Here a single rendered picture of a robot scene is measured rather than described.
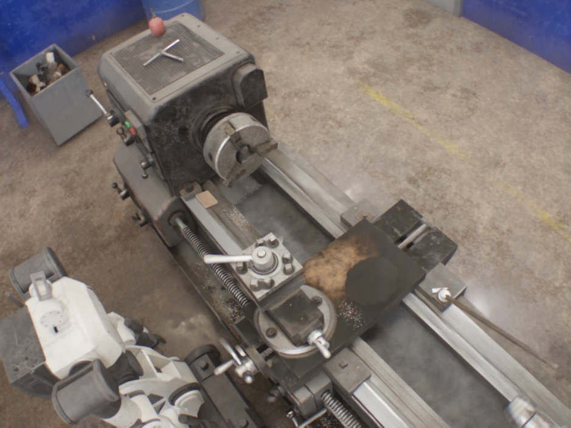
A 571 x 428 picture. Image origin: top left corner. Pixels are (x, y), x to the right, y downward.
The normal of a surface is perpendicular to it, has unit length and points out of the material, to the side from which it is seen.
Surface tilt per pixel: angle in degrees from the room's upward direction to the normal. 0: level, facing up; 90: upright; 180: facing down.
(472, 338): 0
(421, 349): 4
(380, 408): 36
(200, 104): 90
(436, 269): 0
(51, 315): 90
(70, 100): 90
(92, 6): 90
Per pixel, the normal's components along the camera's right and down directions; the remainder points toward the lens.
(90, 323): 0.48, -0.81
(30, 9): 0.60, 0.56
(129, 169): -0.53, -0.25
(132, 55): -0.13, -0.63
